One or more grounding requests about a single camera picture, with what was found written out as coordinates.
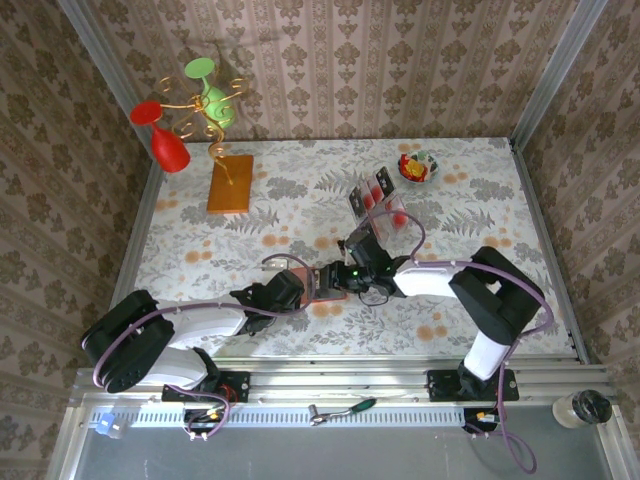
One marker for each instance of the orange card holder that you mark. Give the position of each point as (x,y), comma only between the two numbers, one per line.
(312,282)

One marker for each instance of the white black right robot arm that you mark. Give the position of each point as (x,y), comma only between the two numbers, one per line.
(425,281)

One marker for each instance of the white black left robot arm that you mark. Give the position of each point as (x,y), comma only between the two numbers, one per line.
(210,322)

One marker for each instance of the white card red circle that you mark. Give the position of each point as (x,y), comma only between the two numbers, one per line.
(398,216)
(376,189)
(369,200)

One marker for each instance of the dark VIP logo card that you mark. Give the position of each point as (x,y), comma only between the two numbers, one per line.
(357,202)
(386,180)

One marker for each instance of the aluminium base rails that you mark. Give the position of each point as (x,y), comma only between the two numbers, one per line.
(350,380)

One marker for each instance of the small bowl of wrapped candies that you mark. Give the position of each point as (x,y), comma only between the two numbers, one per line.
(419,167)

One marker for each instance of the black power connector block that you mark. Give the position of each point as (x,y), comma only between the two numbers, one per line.
(205,416)
(480,417)

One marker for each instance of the red plastic wine glass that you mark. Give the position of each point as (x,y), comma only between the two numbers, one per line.
(170,150)

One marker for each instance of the grey metal lower tray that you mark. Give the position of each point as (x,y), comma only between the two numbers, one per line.
(350,455)

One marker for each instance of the green plastic wine glass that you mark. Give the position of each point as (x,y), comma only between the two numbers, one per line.
(217,107)

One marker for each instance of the blue white plastic connector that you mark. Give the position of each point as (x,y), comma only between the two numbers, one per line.
(105,425)

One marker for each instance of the clear jar black lid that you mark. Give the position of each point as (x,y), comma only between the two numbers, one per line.
(590,406)

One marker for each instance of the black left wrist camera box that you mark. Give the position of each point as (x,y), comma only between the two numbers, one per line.
(287,292)

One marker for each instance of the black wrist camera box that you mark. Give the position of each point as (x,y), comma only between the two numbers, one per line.
(287,292)
(362,247)

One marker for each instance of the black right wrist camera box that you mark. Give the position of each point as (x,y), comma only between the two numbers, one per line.
(362,247)

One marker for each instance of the aluminium table edge rail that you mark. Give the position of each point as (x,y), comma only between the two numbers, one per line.
(550,250)
(131,240)

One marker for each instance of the aluminium frame post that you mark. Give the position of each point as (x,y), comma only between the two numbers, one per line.
(553,75)
(106,75)

